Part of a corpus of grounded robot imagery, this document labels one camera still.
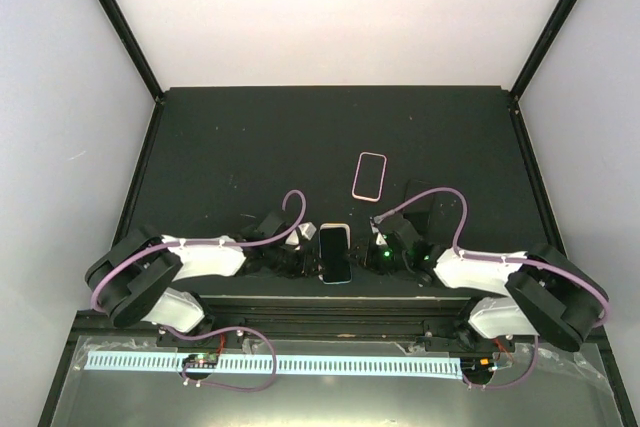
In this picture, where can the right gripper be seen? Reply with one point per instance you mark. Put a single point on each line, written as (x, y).
(365, 257)

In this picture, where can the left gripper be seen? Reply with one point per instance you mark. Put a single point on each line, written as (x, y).
(305, 266)

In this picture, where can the beige phone case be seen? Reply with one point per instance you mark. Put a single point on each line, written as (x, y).
(334, 253)

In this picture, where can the pink phone case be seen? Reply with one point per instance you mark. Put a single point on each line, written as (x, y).
(369, 176)

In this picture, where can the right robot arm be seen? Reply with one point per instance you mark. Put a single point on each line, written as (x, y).
(537, 292)

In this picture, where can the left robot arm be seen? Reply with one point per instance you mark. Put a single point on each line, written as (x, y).
(134, 281)

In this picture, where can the left small circuit board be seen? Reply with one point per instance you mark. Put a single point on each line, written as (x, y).
(200, 361)

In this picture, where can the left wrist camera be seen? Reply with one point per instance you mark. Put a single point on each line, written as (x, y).
(301, 235)

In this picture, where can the black aluminium front rail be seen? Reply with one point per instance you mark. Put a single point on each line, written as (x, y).
(431, 320)

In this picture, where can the white slotted cable duct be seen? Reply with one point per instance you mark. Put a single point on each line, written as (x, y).
(309, 365)

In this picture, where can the right black frame post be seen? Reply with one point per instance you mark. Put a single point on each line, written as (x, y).
(548, 35)

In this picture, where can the black frame post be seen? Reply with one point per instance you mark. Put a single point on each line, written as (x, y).
(127, 38)
(548, 35)

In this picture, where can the left black frame post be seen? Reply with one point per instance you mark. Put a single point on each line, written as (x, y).
(127, 38)

